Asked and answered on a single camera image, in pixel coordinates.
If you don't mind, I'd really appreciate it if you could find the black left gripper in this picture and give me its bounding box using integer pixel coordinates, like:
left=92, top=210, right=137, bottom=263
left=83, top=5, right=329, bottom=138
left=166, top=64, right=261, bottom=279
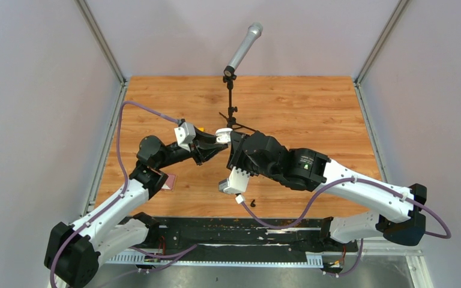
left=156, top=125, right=229, bottom=170

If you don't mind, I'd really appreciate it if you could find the white earbud charging case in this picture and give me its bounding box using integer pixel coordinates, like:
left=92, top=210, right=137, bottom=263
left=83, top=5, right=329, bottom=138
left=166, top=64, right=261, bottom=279
left=215, top=128, right=233, bottom=144

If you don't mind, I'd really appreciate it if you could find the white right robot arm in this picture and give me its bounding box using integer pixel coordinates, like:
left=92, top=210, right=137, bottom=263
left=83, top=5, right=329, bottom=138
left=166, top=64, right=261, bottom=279
left=217, top=128, right=427, bottom=251

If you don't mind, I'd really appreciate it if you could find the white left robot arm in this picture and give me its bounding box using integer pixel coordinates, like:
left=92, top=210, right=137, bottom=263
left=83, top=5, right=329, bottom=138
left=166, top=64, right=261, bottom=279
left=44, top=127, right=231, bottom=287

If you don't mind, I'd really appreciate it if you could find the black tripod mic stand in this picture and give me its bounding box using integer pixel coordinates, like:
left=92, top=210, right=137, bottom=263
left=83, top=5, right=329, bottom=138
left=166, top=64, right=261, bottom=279
left=219, top=70, right=255, bottom=131

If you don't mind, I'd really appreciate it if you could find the small pink card packet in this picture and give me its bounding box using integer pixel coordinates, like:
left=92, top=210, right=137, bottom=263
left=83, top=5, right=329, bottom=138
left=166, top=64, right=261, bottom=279
left=161, top=173, right=176, bottom=191

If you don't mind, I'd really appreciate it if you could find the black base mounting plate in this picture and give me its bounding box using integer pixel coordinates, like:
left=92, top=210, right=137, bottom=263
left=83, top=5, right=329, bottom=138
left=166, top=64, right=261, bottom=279
left=137, top=217, right=358, bottom=263

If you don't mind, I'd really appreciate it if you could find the silver microphone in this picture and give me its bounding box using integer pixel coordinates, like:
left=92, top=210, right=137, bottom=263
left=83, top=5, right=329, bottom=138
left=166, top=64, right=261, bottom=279
left=223, top=22, right=264, bottom=77

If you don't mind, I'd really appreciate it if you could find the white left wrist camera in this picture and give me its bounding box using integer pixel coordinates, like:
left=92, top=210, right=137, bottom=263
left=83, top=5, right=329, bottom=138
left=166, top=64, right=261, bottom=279
left=174, top=122, right=196, bottom=152

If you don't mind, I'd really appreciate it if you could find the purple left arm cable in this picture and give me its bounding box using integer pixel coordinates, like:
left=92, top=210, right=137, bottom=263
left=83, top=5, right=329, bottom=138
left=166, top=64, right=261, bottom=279
left=50, top=100, right=198, bottom=288

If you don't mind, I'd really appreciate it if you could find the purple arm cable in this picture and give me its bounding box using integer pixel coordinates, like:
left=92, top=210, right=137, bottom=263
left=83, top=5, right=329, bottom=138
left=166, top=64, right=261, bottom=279
left=50, top=100, right=198, bottom=288
left=236, top=177, right=453, bottom=278

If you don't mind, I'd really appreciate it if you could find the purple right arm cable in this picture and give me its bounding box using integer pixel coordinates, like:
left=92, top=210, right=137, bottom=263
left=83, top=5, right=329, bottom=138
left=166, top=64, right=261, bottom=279
left=236, top=177, right=453, bottom=278

